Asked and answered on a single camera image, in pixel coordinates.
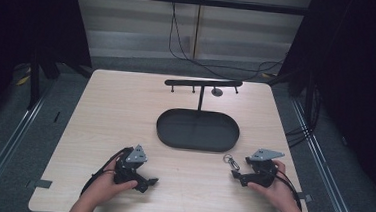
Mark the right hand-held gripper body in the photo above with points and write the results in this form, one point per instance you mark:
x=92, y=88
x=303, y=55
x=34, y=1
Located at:
x=262, y=173

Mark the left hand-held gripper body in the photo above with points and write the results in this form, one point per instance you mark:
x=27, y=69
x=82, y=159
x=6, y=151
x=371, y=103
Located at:
x=128, y=170

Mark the person's right hand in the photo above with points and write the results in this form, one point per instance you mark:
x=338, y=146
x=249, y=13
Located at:
x=278, y=191

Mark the person's left hand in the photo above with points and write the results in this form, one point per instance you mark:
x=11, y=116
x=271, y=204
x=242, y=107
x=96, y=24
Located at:
x=103, y=188

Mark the grey tape strip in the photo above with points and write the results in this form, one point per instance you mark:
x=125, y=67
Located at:
x=305, y=197
x=38, y=183

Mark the black key rack with tray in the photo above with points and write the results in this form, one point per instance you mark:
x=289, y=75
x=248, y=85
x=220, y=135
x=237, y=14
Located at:
x=197, y=130

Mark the grey round table grommet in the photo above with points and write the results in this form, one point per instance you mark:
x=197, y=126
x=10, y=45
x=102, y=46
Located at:
x=217, y=92

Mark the black curtain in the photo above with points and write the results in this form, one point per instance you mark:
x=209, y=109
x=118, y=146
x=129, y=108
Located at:
x=354, y=81
x=21, y=24

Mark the yellow floor object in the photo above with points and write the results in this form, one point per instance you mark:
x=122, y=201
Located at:
x=22, y=80

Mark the black horizontal metal bar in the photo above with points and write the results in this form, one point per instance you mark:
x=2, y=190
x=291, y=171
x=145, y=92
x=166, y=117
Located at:
x=190, y=0

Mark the silver floor rail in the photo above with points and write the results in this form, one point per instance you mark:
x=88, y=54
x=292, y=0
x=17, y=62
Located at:
x=325, y=172
x=4, y=150

